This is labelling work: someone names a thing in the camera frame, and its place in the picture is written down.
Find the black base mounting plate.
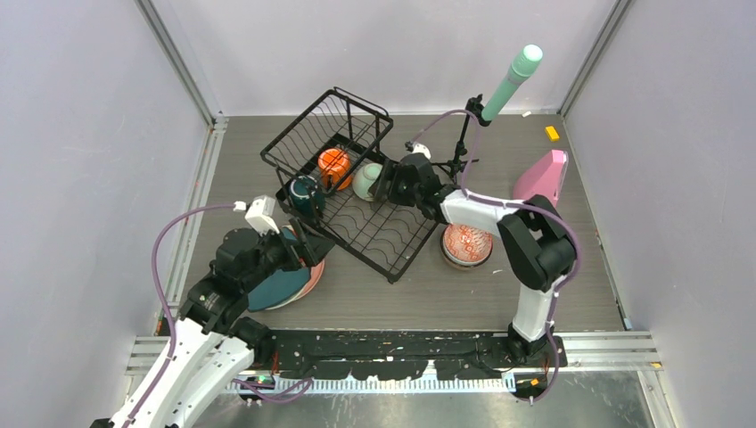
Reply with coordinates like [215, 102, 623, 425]
[252, 330, 567, 381]

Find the teal square plate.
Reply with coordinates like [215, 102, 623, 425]
[246, 226, 312, 314]

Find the dark green mug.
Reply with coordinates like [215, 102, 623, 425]
[289, 175, 325, 218]

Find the red patterned bowl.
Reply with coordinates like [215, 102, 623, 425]
[441, 225, 493, 267]

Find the light green bowl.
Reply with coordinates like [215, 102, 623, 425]
[352, 162, 382, 202]

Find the pink round plate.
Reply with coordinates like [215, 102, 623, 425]
[276, 260, 326, 309]

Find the brown striped bowl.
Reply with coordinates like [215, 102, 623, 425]
[440, 236, 493, 270]

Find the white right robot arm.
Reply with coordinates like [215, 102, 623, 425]
[369, 153, 580, 366]

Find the pink wedge object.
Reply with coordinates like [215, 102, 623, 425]
[513, 150, 570, 206]

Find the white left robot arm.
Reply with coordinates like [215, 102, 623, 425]
[92, 219, 334, 427]

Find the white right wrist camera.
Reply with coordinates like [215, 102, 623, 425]
[405, 141, 431, 160]

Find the black mini tripod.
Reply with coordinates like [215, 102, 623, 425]
[433, 94, 491, 184]

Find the orange mug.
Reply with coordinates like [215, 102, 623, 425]
[317, 148, 352, 191]

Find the yellow small block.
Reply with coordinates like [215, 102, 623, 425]
[545, 126, 561, 142]

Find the black wire dish rack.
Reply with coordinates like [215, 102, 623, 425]
[260, 87, 436, 283]

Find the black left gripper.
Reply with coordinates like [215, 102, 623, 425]
[243, 216, 333, 291]

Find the mint green microphone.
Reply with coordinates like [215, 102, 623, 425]
[481, 44, 544, 122]

